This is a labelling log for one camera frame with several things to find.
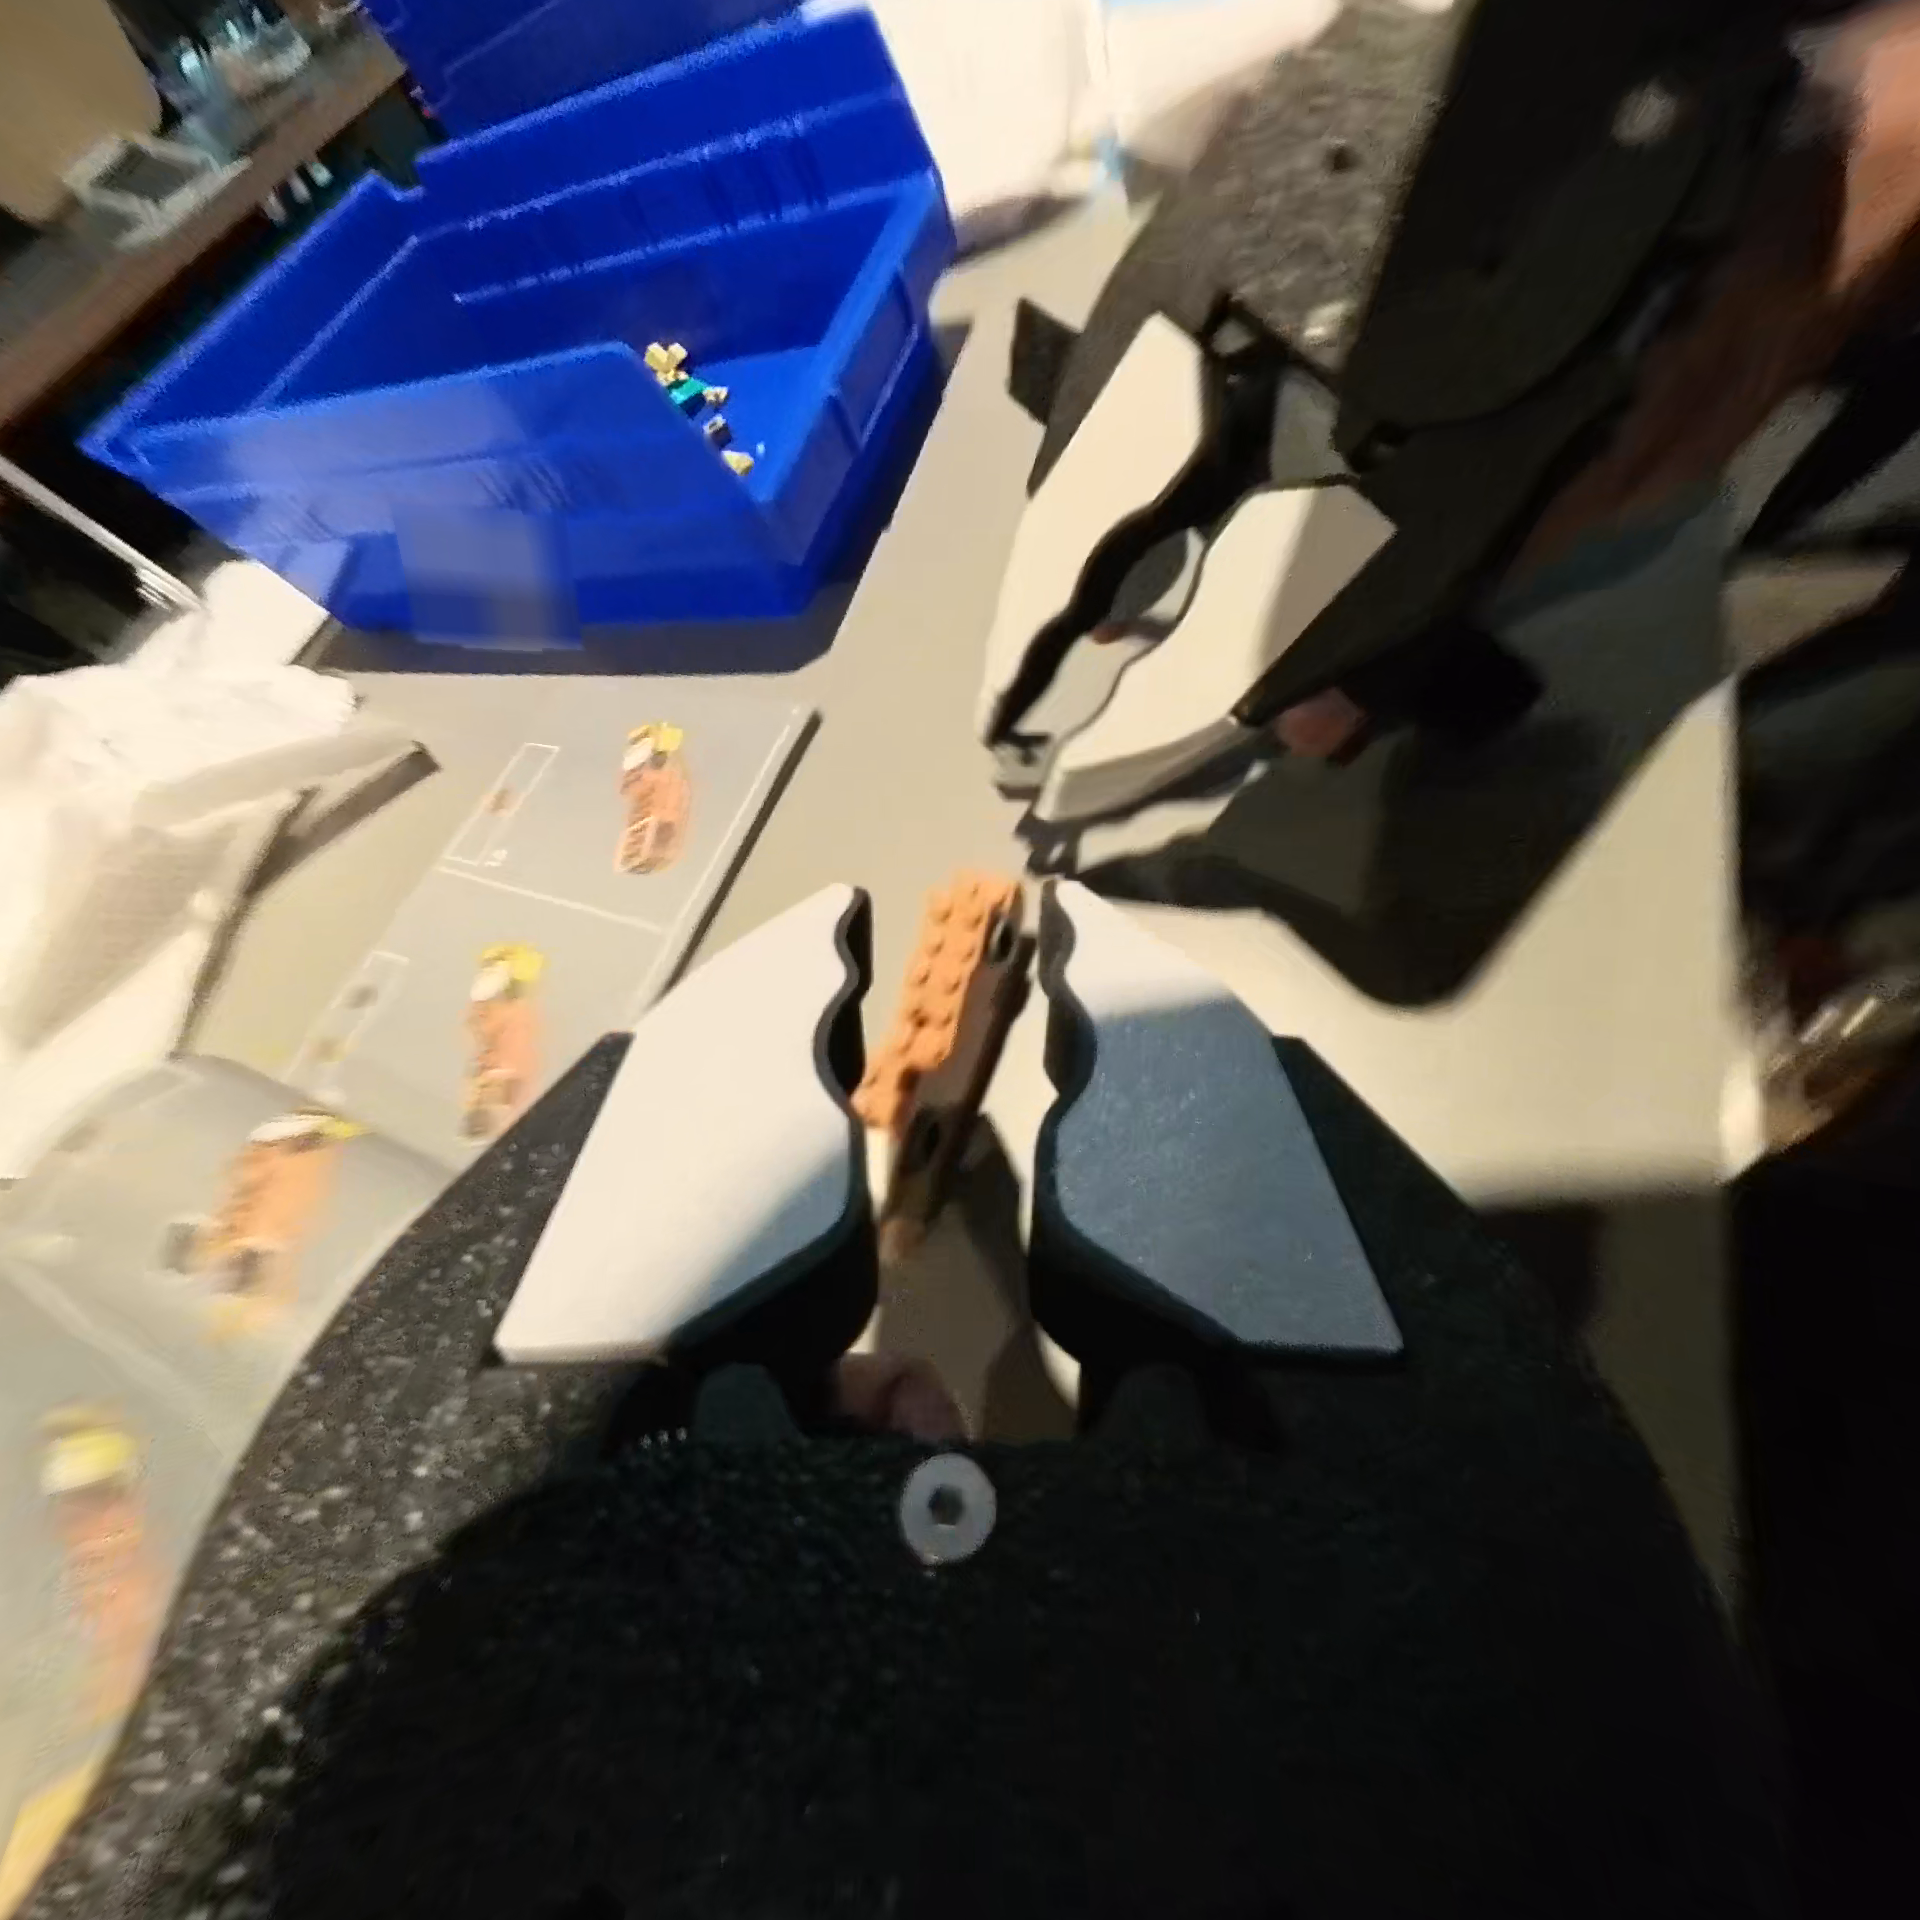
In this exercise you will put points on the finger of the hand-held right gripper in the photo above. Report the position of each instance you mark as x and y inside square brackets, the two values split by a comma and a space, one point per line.
[1274, 586]
[1111, 433]

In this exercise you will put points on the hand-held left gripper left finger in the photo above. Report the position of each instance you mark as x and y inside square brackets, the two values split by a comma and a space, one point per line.
[706, 1184]

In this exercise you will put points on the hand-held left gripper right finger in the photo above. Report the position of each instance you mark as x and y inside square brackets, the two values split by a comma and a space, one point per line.
[1200, 1200]

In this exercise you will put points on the orange toy brick model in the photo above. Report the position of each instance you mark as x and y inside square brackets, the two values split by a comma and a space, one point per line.
[940, 988]

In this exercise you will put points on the large blue plastic bin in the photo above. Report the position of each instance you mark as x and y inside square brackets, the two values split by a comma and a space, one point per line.
[451, 449]

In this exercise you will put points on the grey desk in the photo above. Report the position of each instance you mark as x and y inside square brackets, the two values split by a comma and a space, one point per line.
[1574, 1052]

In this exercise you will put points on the background wooden desk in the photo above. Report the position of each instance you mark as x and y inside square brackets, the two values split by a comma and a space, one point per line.
[90, 301]

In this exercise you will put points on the person's right hand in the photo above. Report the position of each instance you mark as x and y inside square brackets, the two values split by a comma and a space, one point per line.
[1784, 285]

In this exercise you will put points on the person's left hand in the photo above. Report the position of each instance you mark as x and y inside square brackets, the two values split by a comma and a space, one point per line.
[900, 1396]

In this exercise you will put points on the grey instruction booklet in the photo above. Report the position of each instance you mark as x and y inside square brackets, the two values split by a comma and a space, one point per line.
[572, 841]

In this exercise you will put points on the loose small toy bricks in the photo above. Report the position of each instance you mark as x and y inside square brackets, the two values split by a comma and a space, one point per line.
[706, 403]

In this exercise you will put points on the stack of blue plastic bins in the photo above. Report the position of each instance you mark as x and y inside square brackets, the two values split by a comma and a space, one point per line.
[632, 74]

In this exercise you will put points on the person's black jacket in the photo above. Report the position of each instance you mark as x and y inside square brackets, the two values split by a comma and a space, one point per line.
[1829, 1350]

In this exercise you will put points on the person's belt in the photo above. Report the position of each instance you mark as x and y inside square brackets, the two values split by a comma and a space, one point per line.
[1854, 1052]

